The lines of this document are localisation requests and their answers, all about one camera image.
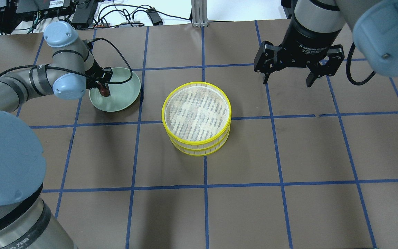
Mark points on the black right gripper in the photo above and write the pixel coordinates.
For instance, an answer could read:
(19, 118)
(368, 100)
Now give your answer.
(305, 42)

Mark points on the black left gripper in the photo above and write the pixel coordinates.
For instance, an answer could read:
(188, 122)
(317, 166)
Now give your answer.
(99, 76)

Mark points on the brown steamed bun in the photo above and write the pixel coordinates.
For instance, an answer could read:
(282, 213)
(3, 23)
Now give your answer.
(103, 89)

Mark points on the yellow steamer layer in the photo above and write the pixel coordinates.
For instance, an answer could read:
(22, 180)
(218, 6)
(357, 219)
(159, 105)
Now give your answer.
(202, 150)
(196, 113)

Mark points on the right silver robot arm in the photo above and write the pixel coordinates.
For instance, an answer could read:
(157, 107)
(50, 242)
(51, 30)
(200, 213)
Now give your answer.
(368, 33)

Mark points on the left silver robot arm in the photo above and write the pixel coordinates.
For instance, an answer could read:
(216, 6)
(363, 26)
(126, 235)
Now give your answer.
(26, 221)

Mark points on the light green plate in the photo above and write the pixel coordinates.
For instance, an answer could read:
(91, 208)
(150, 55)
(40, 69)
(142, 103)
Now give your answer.
(121, 95)

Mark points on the aluminium frame post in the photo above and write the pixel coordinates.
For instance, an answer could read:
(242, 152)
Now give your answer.
(199, 13)

